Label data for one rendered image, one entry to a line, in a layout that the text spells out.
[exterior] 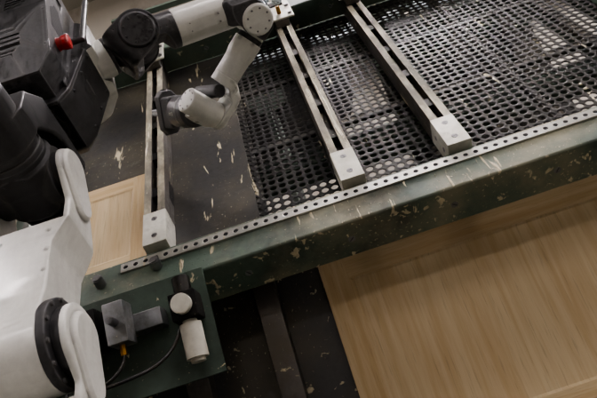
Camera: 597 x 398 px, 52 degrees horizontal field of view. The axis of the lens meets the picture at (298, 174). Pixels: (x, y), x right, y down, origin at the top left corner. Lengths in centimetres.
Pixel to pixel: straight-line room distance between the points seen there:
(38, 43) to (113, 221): 65
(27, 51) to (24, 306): 53
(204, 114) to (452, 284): 76
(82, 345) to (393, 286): 89
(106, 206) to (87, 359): 93
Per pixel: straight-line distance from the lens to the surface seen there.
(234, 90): 156
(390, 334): 162
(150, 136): 198
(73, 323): 99
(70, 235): 115
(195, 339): 136
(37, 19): 137
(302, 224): 146
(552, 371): 166
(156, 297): 147
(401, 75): 187
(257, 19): 151
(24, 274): 108
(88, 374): 98
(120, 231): 175
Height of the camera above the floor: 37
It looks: 23 degrees up
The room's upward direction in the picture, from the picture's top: 18 degrees counter-clockwise
